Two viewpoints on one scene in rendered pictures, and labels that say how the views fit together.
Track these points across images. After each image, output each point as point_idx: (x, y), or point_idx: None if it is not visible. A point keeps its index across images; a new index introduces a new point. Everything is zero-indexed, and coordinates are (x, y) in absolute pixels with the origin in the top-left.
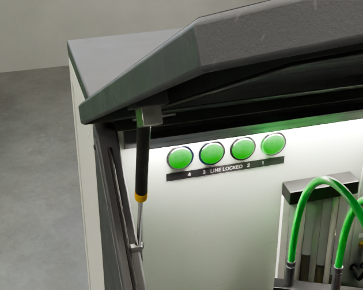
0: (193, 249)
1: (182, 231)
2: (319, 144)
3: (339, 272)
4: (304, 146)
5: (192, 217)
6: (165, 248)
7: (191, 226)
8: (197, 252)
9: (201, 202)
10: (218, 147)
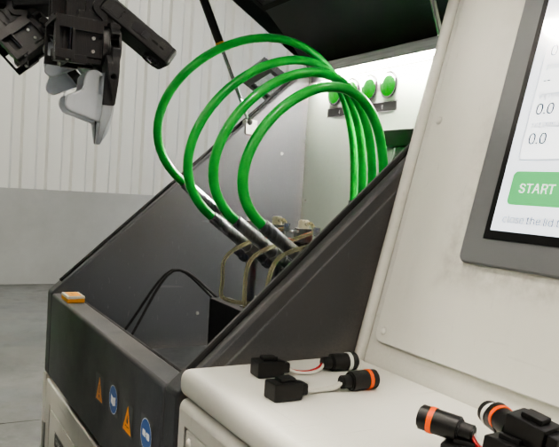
0: (335, 196)
1: (332, 173)
2: (423, 90)
3: None
4: (412, 90)
5: (338, 159)
6: (322, 188)
7: (336, 169)
8: (338, 200)
9: (344, 144)
10: (352, 82)
